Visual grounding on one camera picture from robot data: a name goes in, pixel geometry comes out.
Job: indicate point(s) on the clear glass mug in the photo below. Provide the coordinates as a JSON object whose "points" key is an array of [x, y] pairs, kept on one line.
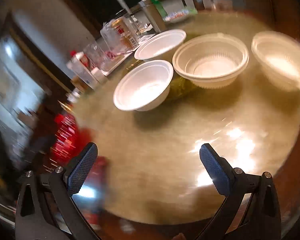
{"points": [[97, 56]]}

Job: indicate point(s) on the white foam bowl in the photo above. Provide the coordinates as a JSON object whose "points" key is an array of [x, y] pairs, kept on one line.
{"points": [[145, 87], [161, 46]]}

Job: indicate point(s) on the white bottle red cap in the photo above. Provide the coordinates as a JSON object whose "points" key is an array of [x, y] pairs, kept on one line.
{"points": [[80, 65]]}

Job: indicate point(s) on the red scalloped plate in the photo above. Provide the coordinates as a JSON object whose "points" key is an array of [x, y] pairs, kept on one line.
{"points": [[68, 143]]}

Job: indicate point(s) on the beige plastic bowl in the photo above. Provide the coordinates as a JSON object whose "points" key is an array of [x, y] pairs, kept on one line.
{"points": [[279, 57], [211, 61]]}

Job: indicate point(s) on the patterned food dish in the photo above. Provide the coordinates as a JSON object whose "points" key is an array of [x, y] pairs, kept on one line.
{"points": [[180, 15]]}

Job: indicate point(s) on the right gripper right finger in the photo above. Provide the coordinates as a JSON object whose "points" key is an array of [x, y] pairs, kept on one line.
{"points": [[251, 207]]}

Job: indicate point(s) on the white paper sheet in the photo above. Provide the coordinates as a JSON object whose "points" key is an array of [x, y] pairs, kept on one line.
{"points": [[116, 59]]}

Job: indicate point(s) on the steel thermos flask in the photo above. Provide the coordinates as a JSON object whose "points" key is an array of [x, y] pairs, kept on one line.
{"points": [[153, 16]]}

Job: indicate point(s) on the liquor bottle in bag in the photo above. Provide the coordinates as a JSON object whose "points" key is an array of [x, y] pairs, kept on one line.
{"points": [[119, 37]]}

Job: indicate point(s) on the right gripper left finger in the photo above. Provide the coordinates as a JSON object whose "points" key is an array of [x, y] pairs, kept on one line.
{"points": [[34, 218]]}

